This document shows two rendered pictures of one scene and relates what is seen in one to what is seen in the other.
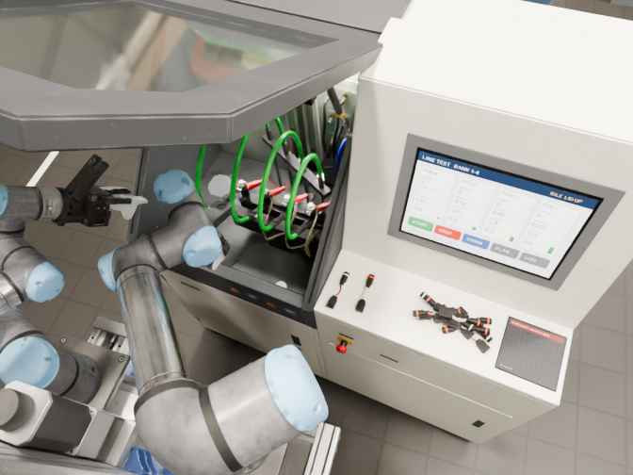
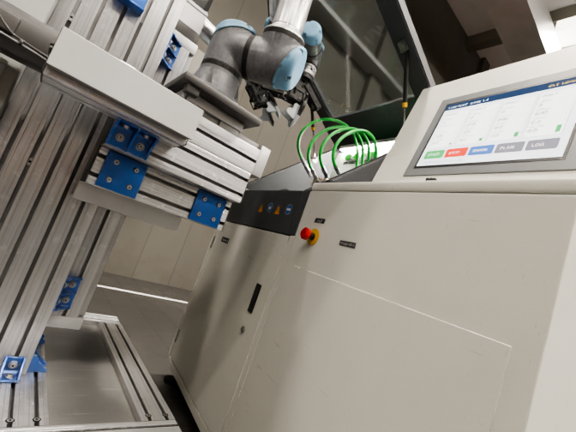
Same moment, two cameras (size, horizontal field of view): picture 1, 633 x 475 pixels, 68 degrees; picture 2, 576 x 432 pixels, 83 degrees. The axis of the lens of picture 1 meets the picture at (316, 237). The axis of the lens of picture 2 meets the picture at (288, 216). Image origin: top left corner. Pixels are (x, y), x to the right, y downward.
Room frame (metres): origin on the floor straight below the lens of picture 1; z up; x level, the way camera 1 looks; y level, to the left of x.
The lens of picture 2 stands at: (-0.45, -0.42, 0.71)
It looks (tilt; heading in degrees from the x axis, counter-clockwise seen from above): 7 degrees up; 28
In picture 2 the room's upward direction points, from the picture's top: 19 degrees clockwise
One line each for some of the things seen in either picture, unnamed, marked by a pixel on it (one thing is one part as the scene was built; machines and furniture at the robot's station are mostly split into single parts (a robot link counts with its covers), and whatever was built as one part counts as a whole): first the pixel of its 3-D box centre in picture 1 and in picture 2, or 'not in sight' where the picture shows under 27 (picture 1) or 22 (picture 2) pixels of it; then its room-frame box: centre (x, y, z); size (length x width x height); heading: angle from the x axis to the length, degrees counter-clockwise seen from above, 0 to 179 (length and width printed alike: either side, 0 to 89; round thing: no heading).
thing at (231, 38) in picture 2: not in sight; (232, 51); (0.17, 0.25, 1.20); 0.13 x 0.12 x 0.14; 110
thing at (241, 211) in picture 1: (284, 227); not in sight; (0.85, 0.11, 0.91); 0.34 x 0.10 x 0.15; 59
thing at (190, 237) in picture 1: (187, 238); (307, 38); (0.48, 0.25, 1.51); 0.11 x 0.11 x 0.08; 20
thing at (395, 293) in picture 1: (438, 320); (423, 202); (0.42, -0.32, 0.96); 0.70 x 0.22 x 0.03; 59
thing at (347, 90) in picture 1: (343, 122); not in sight; (1.01, -0.13, 1.20); 0.13 x 0.03 x 0.31; 59
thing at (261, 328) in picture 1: (246, 324); (219, 306); (0.69, 0.34, 0.44); 0.65 x 0.02 x 0.68; 59
